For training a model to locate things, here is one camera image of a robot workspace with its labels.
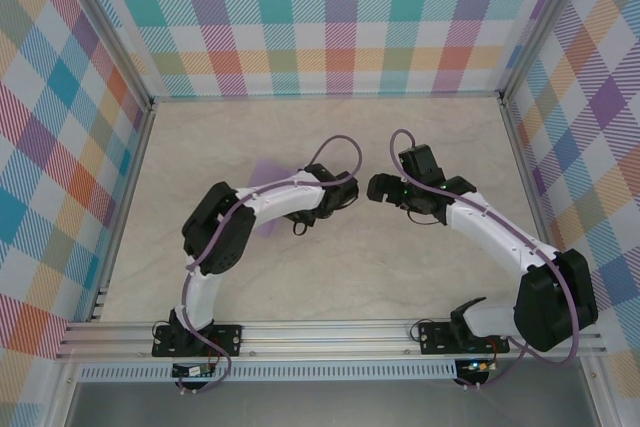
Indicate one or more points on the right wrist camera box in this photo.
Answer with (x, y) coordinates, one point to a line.
(420, 162)

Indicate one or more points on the aluminium frame bar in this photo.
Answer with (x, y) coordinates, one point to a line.
(126, 197)
(325, 95)
(534, 197)

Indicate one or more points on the aluminium frame post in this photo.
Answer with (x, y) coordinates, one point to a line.
(544, 22)
(116, 32)

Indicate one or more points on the grey metal base panel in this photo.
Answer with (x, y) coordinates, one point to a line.
(325, 404)

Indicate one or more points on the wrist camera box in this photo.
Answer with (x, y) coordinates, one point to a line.
(420, 162)
(320, 171)

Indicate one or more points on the small circuit board green light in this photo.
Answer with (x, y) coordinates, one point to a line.
(477, 367)

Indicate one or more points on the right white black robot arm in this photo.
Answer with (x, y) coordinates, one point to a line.
(555, 307)

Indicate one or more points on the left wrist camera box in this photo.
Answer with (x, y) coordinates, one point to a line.
(320, 171)

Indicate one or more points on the long aluminium mounting rail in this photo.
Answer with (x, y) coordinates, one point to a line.
(325, 339)

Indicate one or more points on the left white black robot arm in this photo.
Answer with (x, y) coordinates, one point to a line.
(220, 237)

